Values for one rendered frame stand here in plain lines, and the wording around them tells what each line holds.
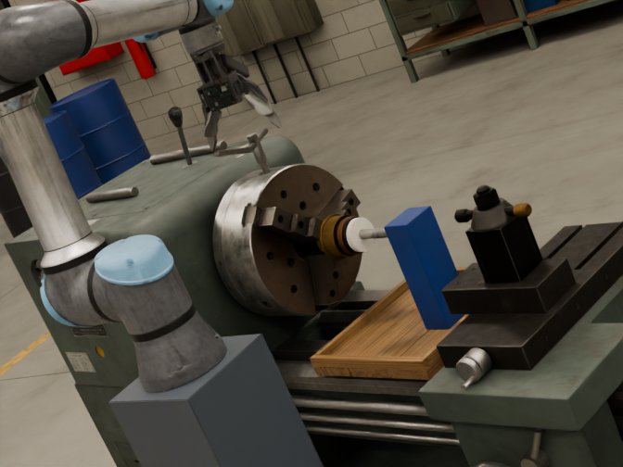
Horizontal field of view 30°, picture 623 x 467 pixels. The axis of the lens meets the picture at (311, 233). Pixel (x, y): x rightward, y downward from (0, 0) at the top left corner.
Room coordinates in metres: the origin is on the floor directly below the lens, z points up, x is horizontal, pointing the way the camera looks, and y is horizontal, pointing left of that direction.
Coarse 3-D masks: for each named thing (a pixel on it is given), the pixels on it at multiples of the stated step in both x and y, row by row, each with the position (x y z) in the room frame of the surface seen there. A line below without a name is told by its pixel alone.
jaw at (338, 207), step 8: (344, 192) 2.36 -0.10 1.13; (352, 192) 2.36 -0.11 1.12; (336, 200) 2.35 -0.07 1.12; (344, 200) 2.34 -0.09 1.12; (352, 200) 2.35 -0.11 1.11; (328, 208) 2.34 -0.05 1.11; (336, 208) 2.32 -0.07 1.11; (344, 208) 2.31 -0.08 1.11; (352, 208) 2.35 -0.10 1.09; (320, 216) 2.33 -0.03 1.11
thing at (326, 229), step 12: (336, 216) 2.24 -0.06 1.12; (348, 216) 2.23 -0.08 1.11; (324, 228) 2.22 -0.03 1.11; (336, 228) 2.20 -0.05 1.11; (324, 240) 2.21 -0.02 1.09; (336, 240) 2.20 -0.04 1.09; (324, 252) 2.22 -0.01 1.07; (336, 252) 2.20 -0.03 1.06; (348, 252) 2.19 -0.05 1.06; (360, 252) 2.19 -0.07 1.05
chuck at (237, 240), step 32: (256, 192) 2.28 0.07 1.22; (288, 192) 2.31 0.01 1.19; (320, 192) 2.36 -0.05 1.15; (224, 224) 2.30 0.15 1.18; (224, 256) 2.28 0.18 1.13; (256, 256) 2.22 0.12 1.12; (288, 256) 2.26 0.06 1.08; (352, 256) 2.37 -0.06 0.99; (256, 288) 2.23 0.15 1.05; (288, 288) 2.24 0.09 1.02
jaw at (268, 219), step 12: (252, 216) 2.25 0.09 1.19; (264, 216) 2.24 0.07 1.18; (276, 216) 2.22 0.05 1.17; (288, 216) 2.24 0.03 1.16; (300, 216) 2.23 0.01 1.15; (264, 228) 2.24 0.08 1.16; (276, 228) 2.22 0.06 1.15; (288, 228) 2.23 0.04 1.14; (300, 228) 2.23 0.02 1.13; (312, 228) 2.22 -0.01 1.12; (300, 240) 2.26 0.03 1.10; (312, 240) 2.24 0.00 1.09
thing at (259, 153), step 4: (248, 136) 2.34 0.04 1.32; (252, 136) 2.34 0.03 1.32; (256, 136) 2.34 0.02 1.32; (248, 140) 2.34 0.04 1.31; (252, 140) 2.34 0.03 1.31; (256, 140) 2.34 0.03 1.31; (260, 144) 2.34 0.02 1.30; (256, 148) 2.34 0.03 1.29; (260, 148) 2.34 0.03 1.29; (256, 152) 2.34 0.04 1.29; (260, 152) 2.34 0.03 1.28; (256, 156) 2.34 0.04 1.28; (260, 156) 2.34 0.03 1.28; (264, 156) 2.34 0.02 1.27; (260, 160) 2.34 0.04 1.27; (264, 160) 2.34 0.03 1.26; (260, 164) 2.34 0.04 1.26; (264, 164) 2.34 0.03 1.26; (264, 168) 2.34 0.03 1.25; (268, 168) 2.34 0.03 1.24; (264, 172) 2.34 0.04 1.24; (268, 172) 2.34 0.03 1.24
